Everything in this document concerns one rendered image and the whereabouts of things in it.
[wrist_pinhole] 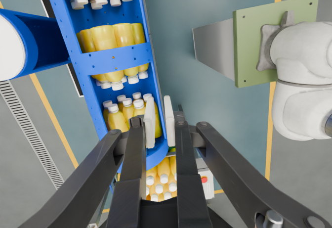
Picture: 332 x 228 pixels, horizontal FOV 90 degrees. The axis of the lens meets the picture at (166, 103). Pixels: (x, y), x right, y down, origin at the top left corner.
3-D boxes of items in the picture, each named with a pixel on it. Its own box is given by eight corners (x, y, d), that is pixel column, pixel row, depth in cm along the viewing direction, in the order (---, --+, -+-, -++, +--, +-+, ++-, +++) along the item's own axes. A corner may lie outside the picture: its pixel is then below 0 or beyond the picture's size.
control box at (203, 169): (207, 156, 93) (213, 170, 83) (209, 183, 100) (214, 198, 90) (189, 159, 93) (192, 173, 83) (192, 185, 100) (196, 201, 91)
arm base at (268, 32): (309, 10, 64) (321, 7, 59) (297, 68, 72) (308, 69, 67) (262, 13, 64) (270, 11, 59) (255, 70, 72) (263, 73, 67)
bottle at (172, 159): (176, 145, 101) (180, 167, 83) (182, 153, 103) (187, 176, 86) (166, 151, 102) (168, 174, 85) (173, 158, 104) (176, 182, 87)
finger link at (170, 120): (165, 118, 15) (174, 118, 15) (163, 95, 21) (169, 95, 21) (168, 147, 16) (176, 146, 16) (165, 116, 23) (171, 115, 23)
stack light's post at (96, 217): (128, 126, 196) (95, 223, 94) (129, 129, 198) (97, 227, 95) (125, 127, 196) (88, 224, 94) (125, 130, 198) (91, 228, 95)
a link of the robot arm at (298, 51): (316, 23, 61) (396, 14, 40) (304, 73, 67) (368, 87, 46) (272, 25, 60) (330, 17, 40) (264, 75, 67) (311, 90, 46)
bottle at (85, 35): (82, 29, 52) (100, 86, 59) (103, 27, 56) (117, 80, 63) (76, 32, 57) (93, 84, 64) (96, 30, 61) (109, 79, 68)
